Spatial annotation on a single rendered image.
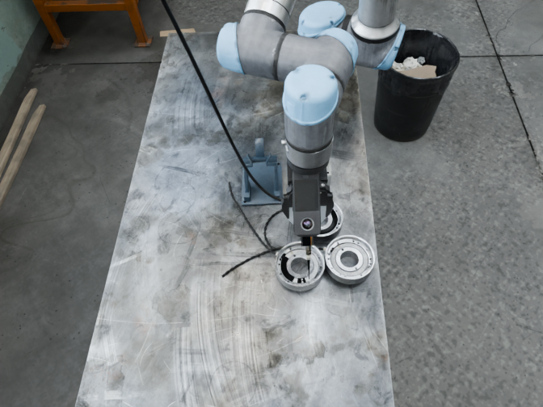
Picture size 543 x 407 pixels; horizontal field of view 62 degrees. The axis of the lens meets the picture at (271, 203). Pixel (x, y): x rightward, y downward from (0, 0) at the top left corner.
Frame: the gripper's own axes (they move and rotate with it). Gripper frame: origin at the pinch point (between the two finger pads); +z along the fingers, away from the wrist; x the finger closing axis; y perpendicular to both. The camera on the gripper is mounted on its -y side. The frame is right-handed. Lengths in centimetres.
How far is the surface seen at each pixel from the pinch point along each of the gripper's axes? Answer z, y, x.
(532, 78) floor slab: 93, 141, -132
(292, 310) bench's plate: 13.3, -12.3, 3.6
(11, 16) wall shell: 65, 180, 149
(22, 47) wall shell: 80, 174, 149
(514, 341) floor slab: 93, 2, -78
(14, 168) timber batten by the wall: 91, 94, 136
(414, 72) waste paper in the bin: 58, 111, -56
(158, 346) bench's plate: 13.3, -18.7, 30.8
